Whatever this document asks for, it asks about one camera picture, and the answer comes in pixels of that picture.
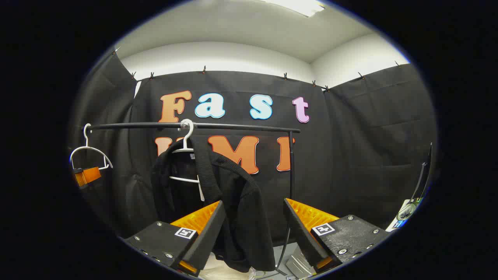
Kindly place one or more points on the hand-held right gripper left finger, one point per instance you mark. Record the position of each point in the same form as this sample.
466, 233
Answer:
208, 237

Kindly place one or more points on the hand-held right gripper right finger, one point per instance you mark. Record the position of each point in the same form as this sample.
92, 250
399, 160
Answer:
301, 237

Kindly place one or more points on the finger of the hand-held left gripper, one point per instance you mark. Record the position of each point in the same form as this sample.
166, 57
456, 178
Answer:
88, 175

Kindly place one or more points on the black knitted jacket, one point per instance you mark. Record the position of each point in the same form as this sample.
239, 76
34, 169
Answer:
241, 217

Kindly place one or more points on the white clothes hanger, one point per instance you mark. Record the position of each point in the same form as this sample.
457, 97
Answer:
86, 138
189, 136

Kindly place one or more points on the black clothes rack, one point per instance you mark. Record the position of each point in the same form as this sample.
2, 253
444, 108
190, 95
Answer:
241, 126

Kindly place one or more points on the black backdrop cloth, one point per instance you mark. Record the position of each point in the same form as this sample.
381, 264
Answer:
369, 147

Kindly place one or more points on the row of small black clips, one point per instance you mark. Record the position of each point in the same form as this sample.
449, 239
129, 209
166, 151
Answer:
203, 70

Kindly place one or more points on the ceiling light panel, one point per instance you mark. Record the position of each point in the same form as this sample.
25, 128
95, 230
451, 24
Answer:
301, 6

